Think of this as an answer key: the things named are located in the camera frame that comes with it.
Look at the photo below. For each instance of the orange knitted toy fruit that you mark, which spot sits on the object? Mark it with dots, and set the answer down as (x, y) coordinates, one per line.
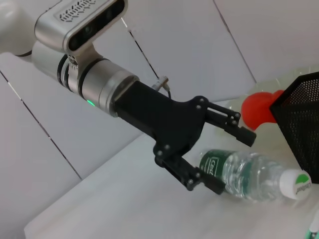
(256, 109)

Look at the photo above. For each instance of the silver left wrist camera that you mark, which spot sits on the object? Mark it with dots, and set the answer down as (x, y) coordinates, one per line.
(82, 22)

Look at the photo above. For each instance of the clear green-label water bottle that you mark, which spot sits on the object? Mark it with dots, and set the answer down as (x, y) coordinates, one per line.
(249, 174)

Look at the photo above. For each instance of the black mesh pen holder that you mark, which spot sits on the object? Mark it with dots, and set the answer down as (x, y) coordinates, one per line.
(299, 119)

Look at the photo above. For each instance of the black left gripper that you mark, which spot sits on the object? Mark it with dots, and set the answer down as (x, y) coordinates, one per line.
(172, 124)

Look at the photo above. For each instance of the green utility knife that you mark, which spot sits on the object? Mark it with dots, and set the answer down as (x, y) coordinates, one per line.
(314, 231)

